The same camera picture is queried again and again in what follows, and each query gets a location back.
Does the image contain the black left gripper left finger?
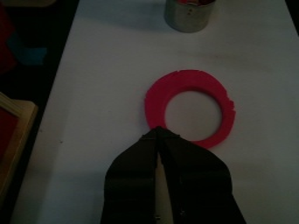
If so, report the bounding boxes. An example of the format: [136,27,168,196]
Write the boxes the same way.
[99,126,161,224]

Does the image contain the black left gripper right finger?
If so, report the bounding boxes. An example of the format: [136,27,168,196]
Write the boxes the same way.
[156,126,248,224]

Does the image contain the metal round cutter red handle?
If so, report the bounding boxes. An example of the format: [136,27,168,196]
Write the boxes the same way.
[163,0,217,33]

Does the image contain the blue tape patch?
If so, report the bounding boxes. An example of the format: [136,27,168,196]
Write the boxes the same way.
[5,31,49,67]

